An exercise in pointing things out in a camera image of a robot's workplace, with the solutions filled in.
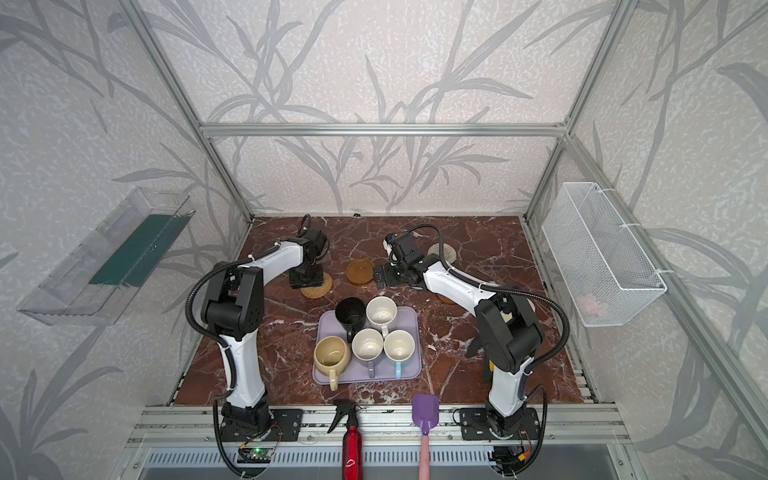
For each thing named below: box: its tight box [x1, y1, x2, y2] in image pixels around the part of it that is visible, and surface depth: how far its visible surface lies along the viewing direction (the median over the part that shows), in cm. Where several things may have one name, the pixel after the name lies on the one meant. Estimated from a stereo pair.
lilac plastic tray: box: [312, 307, 421, 385], surface depth 84 cm
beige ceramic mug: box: [314, 335, 352, 391], surface depth 79 cm
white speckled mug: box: [365, 296, 397, 337], surface depth 88 cm
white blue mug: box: [384, 329, 416, 380], surface depth 80 cm
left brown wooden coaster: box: [345, 258, 375, 285], surface depth 107 cm
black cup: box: [335, 296, 367, 343], surface depth 87 cm
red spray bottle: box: [327, 399, 363, 480], surface depth 70 cm
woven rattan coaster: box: [301, 272, 333, 299], surface depth 101 cm
